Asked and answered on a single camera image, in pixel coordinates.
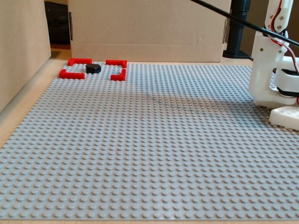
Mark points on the black hexagonal Lego piece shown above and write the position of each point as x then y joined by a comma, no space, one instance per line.
93,68

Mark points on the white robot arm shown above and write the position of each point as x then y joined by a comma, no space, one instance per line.
264,70

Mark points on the grey Lego baseplate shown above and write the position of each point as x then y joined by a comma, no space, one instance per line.
140,151

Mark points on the red L-shaped Lego beam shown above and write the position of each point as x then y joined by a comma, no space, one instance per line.
116,77
115,62
72,76
80,61

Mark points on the large brown cardboard box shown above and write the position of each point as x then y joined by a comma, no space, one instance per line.
149,30

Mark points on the black clamp pole stand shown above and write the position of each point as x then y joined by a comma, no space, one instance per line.
238,35

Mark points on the plain cardboard panel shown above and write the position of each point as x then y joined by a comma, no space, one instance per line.
21,46

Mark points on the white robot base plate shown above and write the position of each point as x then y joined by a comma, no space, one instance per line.
285,117

